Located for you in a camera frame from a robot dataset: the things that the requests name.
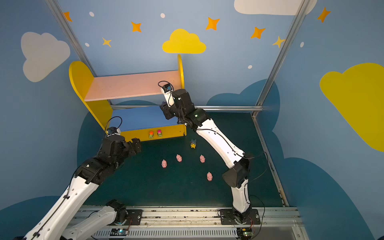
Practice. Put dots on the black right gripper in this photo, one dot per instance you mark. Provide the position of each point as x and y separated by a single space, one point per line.
165 109

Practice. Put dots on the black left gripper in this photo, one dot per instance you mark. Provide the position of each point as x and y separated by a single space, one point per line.
133 145

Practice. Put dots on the blue yellow toy figure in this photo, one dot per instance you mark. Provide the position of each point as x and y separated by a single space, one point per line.
193 144

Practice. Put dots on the pink toy pig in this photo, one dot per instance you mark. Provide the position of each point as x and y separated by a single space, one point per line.
202 159
179 158
164 164
209 176

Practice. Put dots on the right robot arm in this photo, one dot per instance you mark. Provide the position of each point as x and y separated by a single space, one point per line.
237 161

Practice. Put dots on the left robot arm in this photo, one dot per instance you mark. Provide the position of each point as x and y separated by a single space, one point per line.
86 179

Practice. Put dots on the yellow toy shelf unit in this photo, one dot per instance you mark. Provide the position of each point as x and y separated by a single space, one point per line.
96 92

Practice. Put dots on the left circuit board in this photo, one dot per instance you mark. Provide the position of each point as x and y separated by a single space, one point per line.
122 233

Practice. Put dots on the circuit board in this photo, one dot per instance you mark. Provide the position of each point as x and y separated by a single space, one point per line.
122 233
244 233

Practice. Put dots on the right circuit board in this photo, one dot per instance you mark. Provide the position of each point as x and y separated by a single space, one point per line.
244 233

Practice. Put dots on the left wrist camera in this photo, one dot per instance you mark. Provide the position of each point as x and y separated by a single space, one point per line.
113 131

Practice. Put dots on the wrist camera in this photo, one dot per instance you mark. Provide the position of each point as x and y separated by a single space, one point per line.
167 91
113 131

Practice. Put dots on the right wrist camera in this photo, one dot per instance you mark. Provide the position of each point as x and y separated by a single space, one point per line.
167 91

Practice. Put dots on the rear aluminium frame bar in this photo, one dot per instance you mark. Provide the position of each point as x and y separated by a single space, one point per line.
206 108

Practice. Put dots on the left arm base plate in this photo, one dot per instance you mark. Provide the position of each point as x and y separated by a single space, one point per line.
133 217

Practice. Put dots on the left aluminium frame post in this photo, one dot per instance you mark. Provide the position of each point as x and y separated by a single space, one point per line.
64 24

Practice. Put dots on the aluminium frame post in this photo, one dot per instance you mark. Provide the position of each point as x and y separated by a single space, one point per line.
64 24
304 8

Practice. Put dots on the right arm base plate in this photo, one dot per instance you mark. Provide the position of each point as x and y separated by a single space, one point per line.
232 217

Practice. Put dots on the aluminium front rail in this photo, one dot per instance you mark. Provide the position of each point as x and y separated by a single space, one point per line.
203 223

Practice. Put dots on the right aluminium frame post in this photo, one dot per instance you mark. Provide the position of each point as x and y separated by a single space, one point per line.
304 8

